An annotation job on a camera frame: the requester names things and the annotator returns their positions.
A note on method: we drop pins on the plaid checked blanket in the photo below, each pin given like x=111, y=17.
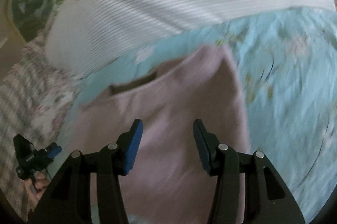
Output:
x=21, y=92

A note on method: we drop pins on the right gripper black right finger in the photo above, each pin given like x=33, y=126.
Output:
x=267, y=197

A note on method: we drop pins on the person's left hand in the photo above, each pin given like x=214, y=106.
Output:
x=35, y=189

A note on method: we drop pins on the dusty pink small garment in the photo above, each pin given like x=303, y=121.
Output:
x=167, y=183

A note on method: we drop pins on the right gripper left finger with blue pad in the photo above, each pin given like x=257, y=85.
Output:
x=67, y=198

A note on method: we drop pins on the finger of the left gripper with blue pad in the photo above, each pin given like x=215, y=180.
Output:
x=52, y=150

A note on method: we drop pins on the pink floral pillow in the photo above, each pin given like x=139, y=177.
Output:
x=49, y=116

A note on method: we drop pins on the light blue floral bedsheet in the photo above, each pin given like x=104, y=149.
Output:
x=286, y=61

